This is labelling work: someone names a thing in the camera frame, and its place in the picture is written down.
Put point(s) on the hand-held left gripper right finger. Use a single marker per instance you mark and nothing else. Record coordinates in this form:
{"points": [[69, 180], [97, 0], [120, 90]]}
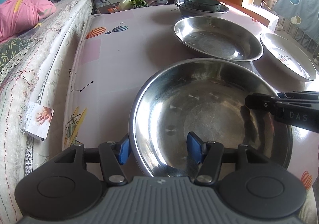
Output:
{"points": [[195, 148]]}

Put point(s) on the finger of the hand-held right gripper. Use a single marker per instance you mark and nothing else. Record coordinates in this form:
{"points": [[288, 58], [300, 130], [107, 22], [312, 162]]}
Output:
{"points": [[260, 104]]}

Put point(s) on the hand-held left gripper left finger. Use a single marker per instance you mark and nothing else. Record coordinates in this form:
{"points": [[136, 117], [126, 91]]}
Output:
{"points": [[123, 151]]}

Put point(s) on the shallow steel plate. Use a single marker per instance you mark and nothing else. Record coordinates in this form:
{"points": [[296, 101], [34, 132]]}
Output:
{"points": [[174, 104]]}

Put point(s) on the white ceramic plate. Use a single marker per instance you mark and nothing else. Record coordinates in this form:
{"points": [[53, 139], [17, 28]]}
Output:
{"points": [[281, 57]]}

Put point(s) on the large steel basin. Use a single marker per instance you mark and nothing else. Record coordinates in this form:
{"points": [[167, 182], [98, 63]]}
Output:
{"points": [[214, 39]]}

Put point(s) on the teal ceramic bowl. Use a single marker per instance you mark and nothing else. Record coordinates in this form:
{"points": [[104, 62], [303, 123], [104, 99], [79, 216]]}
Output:
{"points": [[201, 4]]}

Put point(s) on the wide steel bowl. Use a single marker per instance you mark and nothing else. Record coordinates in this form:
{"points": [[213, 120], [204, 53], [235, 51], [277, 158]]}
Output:
{"points": [[180, 8]]}

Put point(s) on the white shoe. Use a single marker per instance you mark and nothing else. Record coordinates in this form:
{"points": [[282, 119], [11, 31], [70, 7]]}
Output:
{"points": [[279, 27]]}

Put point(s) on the large white orange carton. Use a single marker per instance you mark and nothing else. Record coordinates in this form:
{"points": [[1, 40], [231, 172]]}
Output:
{"points": [[259, 18]]}

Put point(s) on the white appliance box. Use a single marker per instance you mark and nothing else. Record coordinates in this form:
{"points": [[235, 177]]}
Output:
{"points": [[274, 18]]}

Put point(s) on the printed pink tablecloth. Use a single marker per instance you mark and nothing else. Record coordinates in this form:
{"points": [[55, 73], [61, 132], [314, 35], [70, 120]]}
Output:
{"points": [[112, 64]]}

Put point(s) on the mattress label card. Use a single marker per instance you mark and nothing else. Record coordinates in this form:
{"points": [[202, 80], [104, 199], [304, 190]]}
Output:
{"points": [[39, 119]]}

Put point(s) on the blue cloth with circles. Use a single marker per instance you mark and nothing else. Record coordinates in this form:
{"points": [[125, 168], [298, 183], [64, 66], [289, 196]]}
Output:
{"points": [[299, 7]]}

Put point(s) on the white quilted mattress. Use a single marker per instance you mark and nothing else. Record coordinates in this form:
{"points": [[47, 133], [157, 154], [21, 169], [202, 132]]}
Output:
{"points": [[49, 47]]}

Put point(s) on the napa cabbage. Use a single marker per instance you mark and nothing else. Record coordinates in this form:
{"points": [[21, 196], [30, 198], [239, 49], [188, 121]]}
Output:
{"points": [[132, 0]]}

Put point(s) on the pink and blue quilt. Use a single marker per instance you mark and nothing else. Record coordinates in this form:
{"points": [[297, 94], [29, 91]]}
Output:
{"points": [[22, 12]]}

